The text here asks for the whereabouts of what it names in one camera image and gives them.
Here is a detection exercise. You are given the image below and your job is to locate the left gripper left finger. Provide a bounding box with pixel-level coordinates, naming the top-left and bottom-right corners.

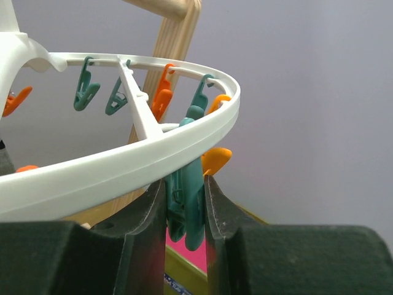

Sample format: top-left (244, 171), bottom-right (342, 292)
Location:
top-left (1, 180), bottom-right (166, 294)

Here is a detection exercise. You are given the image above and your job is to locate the white round clip hanger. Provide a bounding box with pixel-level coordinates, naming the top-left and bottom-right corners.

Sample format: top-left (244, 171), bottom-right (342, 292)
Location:
top-left (1, 1), bottom-right (241, 222)

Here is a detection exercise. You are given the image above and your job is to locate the pink folded cloth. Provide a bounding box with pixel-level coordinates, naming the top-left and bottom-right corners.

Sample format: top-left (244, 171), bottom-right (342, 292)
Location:
top-left (165, 226), bottom-right (208, 274)

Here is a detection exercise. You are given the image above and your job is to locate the orange clothes peg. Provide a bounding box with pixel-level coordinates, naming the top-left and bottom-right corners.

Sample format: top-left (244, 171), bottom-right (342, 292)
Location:
top-left (201, 94), bottom-right (232, 176)

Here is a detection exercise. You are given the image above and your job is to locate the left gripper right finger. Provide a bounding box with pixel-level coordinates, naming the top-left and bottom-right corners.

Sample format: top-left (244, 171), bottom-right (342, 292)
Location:
top-left (204, 176), bottom-right (392, 294)

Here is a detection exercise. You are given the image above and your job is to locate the olive green bin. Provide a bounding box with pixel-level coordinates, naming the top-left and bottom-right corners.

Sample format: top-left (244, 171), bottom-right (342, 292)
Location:
top-left (164, 202), bottom-right (268, 295)

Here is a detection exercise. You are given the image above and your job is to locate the teal clothes peg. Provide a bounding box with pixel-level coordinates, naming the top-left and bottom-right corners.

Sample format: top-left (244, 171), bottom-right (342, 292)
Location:
top-left (165, 73), bottom-right (216, 252)

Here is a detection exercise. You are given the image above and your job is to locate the wooden rack frame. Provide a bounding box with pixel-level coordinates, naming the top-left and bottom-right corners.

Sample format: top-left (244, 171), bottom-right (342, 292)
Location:
top-left (63, 0), bottom-right (203, 230)

